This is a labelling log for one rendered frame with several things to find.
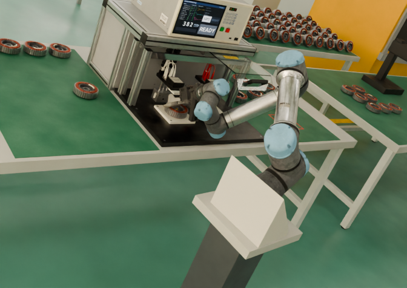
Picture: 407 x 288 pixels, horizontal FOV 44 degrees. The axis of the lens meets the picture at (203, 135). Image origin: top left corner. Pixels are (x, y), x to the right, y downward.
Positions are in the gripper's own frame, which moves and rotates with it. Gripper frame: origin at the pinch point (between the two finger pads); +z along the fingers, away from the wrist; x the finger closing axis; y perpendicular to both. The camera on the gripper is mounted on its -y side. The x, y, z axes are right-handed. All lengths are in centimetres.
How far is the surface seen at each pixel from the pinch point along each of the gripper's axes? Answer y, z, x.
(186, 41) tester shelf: 28.2, -14.2, 0.1
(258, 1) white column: 178, 210, -305
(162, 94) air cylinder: 8.0, 7.6, 1.3
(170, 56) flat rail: 22.0, -9.1, 6.7
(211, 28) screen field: 35.1, -16.7, -14.0
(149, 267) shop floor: -76, 37, 1
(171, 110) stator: -1.9, -2.6, 5.0
